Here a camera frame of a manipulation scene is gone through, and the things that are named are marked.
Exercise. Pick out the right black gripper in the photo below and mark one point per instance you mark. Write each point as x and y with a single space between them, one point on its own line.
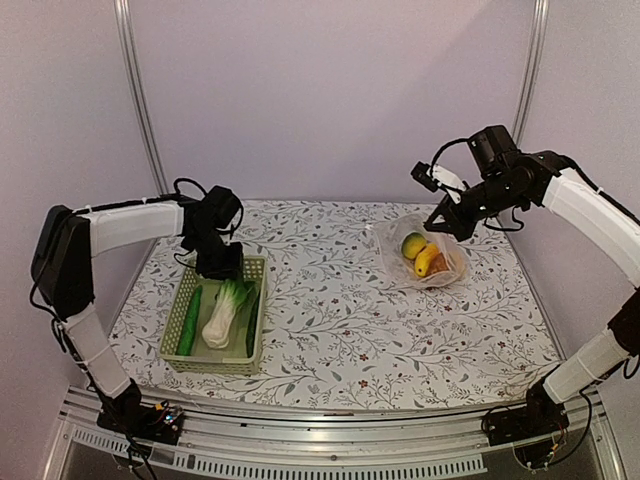
456 224

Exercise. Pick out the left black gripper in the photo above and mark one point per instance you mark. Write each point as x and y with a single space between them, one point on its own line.
228 271

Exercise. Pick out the orange yellow mango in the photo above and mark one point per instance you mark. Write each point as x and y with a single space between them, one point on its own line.
424 258

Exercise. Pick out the brown potato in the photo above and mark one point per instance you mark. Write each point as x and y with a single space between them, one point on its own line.
438 265

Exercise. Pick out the green yellow mango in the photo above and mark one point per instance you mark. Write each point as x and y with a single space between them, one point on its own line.
412 245

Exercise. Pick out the clear zip top bag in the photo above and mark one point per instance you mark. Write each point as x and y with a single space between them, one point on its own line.
390 235

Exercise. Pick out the green bok choy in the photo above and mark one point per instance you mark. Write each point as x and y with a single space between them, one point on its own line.
230 299

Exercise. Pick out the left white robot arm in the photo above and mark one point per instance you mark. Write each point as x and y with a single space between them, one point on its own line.
73 242

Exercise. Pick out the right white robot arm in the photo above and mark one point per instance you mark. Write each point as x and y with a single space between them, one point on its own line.
602 271

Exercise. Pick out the green plastic basket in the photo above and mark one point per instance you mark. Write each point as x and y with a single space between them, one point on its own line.
231 360

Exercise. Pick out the green cucumber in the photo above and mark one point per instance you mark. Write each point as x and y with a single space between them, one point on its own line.
189 327

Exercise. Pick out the dark green pepper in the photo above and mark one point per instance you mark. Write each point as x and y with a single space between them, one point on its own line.
252 323

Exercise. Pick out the floral tablecloth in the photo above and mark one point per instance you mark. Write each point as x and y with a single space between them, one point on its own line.
339 332

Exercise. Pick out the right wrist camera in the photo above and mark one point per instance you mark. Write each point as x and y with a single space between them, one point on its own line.
437 178

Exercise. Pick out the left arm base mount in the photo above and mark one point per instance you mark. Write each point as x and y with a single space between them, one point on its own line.
125 414

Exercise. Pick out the front aluminium rail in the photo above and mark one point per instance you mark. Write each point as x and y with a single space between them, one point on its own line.
223 439

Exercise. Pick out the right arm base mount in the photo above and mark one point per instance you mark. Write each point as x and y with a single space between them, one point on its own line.
541 425

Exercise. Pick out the right aluminium frame post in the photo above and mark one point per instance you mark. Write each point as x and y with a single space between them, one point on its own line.
532 66

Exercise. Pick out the aluminium frame post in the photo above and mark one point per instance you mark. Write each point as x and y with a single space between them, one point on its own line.
134 77
532 66

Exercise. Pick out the left aluminium frame post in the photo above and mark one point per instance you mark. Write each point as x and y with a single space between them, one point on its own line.
134 77

